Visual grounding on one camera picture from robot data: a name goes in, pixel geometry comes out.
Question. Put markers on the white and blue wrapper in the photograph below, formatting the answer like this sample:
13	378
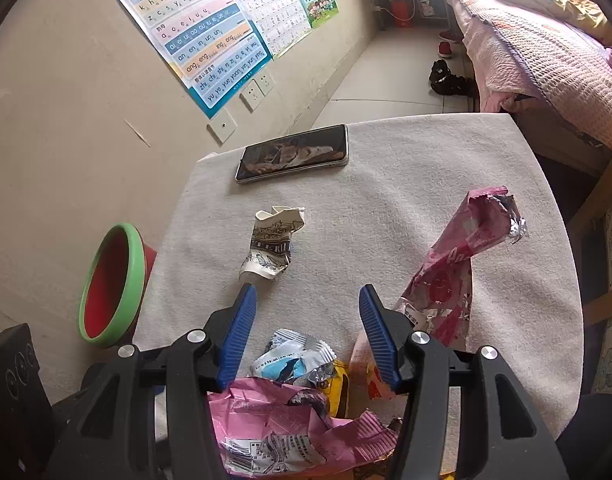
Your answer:
286	360

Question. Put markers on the white wall socket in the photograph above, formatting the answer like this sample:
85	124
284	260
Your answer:
221	126
266	81
251	96

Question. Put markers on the pink bedspread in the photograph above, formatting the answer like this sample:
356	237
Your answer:
536	60

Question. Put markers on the red bin with green rim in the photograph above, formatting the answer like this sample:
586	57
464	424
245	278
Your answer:
110	285

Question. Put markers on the pale red-printed wrapper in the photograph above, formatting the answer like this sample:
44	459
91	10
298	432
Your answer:
368	377

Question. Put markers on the red shoe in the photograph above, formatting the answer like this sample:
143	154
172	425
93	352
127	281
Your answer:
450	36
445	50

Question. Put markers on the tall pink snack wrapper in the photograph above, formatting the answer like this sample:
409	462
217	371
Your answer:
451	270

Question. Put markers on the small white bag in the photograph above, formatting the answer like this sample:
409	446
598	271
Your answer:
428	8

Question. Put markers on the white grid wall poster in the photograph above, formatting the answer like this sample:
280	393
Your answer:
273	5

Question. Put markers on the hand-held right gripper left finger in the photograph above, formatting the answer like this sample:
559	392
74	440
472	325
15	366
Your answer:
238	340

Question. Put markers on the dark cloth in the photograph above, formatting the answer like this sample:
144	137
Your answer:
593	440

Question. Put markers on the black box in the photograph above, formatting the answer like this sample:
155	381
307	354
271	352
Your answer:
15	385

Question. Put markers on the small red bucket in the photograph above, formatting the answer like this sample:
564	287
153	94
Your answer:
402	14

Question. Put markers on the pair of black shoes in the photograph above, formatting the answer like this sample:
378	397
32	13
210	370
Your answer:
448	80

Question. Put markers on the blue striped wall poster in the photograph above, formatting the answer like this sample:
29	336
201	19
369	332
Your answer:
200	35

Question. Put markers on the yellow orange snack wrapper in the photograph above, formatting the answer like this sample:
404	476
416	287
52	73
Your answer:
338	390

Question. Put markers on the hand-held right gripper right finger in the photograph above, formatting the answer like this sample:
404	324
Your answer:
380	340

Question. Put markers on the small silver box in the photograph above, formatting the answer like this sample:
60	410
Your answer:
296	152

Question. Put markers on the printed paper cup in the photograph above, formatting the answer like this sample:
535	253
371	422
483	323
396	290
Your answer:
271	250

